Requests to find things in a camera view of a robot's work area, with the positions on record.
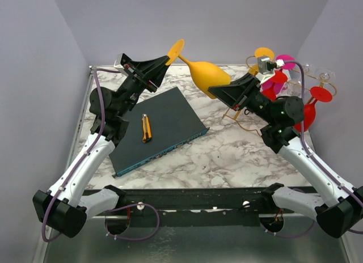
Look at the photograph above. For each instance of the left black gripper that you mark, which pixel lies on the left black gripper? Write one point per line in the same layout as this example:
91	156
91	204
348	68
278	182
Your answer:
153	70

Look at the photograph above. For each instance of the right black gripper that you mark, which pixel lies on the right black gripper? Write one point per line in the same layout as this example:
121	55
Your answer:
239	93

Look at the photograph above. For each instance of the yellow plastic wine glass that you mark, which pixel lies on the yellow plastic wine glass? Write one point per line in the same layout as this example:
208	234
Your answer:
204	74

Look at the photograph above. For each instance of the red plastic wine glass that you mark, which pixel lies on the red plastic wine glass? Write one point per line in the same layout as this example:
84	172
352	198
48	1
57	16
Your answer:
279	77

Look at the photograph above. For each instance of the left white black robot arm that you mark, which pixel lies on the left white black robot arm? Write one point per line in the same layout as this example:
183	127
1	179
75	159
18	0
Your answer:
85	161

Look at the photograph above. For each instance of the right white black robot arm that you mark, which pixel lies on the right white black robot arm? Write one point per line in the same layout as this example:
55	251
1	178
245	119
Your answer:
337	206

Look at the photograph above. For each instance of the magenta plastic wine glass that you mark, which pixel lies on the magenta plastic wine glass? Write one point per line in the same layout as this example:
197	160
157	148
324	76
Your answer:
286	64

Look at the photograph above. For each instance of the clear wine glass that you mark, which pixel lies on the clear wine glass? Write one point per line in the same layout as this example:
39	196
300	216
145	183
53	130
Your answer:
314	76

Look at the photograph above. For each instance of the orange utility knife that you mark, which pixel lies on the orange utility knife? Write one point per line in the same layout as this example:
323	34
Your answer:
147	136

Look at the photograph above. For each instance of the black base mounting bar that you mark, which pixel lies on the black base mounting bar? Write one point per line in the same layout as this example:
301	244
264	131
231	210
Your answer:
186	207

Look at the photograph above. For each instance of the gold wire glass rack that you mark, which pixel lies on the gold wire glass rack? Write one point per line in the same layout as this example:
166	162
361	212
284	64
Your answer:
235	117

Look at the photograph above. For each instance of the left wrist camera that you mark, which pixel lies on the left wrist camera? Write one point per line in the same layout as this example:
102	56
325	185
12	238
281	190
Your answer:
121	64

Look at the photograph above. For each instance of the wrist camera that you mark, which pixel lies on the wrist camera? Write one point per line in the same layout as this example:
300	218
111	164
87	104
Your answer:
267	67
121	64

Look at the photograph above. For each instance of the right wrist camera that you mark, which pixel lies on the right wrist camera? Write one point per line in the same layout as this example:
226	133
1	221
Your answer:
267	67

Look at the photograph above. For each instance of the dark blue network switch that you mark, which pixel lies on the dark blue network switch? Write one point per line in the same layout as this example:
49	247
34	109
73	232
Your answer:
173	123

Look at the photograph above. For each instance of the aluminium extrusion rail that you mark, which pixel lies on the aluminium extrusion rail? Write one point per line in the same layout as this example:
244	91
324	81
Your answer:
122	216

